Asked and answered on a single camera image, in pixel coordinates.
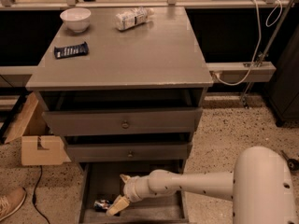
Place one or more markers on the black tool on floor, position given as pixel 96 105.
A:
pixel 293 164

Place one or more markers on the grey middle drawer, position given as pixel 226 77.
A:
pixel 129 152

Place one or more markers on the grey top drawer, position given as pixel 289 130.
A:
pixel 125 121

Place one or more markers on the grey drawer cabinet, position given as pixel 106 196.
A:
pixel 153 66

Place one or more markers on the grey open bottom drawer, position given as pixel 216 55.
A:
pixel 101 181

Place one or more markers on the tan shoe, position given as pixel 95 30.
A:
pixel 12 202

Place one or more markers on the white ceramic bowl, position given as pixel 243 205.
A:
pixel 76 19

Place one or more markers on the dark cabinet at right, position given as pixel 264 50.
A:
pixel 283 89

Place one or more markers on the cardboard box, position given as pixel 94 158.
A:
pixel 37 146

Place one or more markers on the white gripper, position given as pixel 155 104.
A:
pixel 132 188

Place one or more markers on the clear plastic water bottle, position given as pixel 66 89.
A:
pixel 133 17

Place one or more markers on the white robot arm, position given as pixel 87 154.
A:
pixel 260 188

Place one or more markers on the blue snack bar wrapper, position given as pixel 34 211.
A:
pixel 71 51

